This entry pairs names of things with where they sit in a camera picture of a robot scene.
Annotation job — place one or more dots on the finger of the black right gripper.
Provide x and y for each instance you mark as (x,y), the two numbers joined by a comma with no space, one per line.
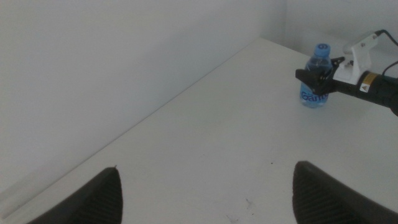
(337,60)
(315,82)

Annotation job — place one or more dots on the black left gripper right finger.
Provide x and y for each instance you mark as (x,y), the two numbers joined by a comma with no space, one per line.
(323,199)

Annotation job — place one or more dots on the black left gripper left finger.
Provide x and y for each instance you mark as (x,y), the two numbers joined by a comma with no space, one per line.
(96,202)

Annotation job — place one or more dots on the clear water bottle blue cap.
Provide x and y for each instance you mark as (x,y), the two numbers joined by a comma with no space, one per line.
(318,60)

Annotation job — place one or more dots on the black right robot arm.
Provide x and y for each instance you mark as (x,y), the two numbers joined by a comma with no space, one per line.
(379,88)

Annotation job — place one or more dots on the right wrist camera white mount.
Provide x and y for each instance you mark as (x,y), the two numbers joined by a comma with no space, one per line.
(360,59)

